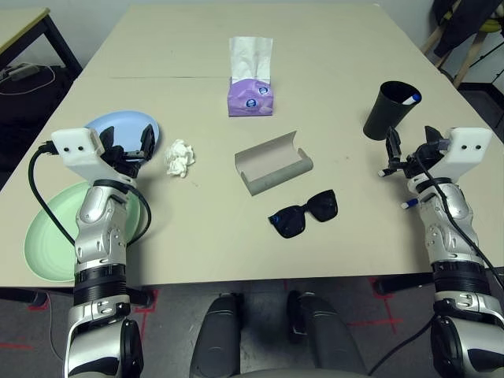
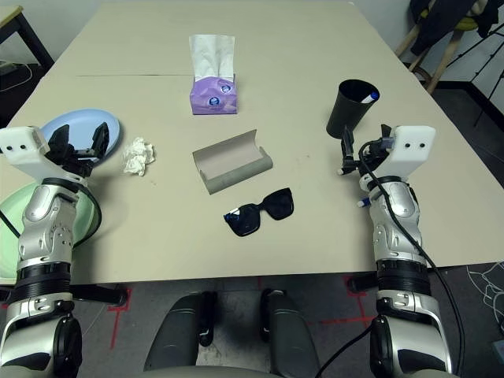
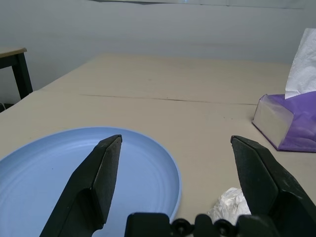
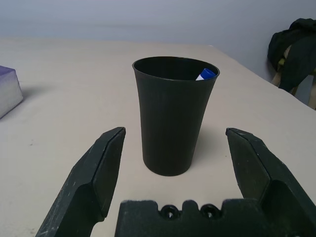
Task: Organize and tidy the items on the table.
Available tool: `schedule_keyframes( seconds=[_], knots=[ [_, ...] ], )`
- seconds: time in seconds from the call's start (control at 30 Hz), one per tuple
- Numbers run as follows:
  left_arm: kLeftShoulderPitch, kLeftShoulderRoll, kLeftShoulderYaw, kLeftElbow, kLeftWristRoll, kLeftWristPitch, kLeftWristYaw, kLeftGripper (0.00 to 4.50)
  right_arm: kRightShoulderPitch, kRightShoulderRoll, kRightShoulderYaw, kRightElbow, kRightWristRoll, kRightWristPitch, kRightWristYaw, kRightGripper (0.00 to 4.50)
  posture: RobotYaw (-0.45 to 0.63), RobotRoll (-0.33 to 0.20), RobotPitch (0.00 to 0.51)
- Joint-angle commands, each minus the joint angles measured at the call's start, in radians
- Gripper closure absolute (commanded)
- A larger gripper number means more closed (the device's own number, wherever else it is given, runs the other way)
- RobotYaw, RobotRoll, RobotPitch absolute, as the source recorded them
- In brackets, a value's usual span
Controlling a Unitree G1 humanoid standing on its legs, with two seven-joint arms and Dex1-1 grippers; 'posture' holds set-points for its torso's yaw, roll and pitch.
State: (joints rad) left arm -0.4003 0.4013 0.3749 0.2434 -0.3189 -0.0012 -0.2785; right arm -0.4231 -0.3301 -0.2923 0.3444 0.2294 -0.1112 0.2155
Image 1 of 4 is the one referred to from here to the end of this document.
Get light green plate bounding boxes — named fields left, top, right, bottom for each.
left=24, top=180, right=142, bottom=284

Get grey robot torso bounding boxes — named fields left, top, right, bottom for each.
left=235, top=368, right=358, bottom=378

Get black left wrist camera cable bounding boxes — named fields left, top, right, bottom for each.
left=28, top=139, right=153, bottom=247

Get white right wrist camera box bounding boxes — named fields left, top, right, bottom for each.
left=427, top=126, right=494, bottom=183

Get dark grey robot leg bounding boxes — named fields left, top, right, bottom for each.
left=286, top=290, right=369, bottom=378
left=190, top=293, right=244, bottom=378

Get dark grey robot left leg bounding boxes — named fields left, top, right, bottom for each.
left=190, top=293, right=244, bottom=378

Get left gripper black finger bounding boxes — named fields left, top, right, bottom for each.
left=98, top=126, right=116, bottom=153
left=139, top=124, right=156, bottom=161

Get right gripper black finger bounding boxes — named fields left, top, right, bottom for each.
left=424, top=124, right=450, bottom=148
left=386, top=126, right=402, bottom=162

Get dark grey robot right leg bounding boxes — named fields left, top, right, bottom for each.
left=286, top=290, right=369, bottom=378

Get black tripod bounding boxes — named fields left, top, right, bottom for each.
left=468, top=33, right=504, bottom=86

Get black jacket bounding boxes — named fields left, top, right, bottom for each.
left=431, top=0, right=504, bottom=58

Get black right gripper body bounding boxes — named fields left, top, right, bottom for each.
left=378, top=144, right=444, bottom=178

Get grey power strip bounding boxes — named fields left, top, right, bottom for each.
left=0, top=63, right=40, bottom=82

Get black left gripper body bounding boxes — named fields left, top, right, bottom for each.
left=100, top=144, right=145, bottom=179

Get black cup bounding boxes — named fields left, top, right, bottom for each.
left=362, top=80, right=423, bottom=142

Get purple tissue pack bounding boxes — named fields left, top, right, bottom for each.
left=227, top=36, right=276, bottom=118

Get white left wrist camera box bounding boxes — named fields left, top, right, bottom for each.
left=50, top=126, right=137, bottom=184

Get black sunglasses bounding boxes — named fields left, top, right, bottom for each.
left=268, top=189, right=339, bottom=239

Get wooden stool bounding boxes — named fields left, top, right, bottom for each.
left=420, top=0, right=489, bottom=88

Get beige side table black frame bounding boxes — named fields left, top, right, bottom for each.
left=0, top=6, right=83, bottom=76

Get black table foot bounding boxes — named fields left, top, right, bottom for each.
left=372, top=272, right=434, bottom=297

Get white power cable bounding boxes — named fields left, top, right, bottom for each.
left=0, top=65, right=56, bottom=96

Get grey glasses case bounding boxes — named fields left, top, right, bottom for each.
left=234, top=131, right=315, bottom=197

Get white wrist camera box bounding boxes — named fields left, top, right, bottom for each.
left=427, top=126, right=494, bottom=183
left=50, top=126, right=137, bottom=184

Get white tissue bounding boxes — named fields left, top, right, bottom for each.
left=164, top=139, right=197, bottom=179

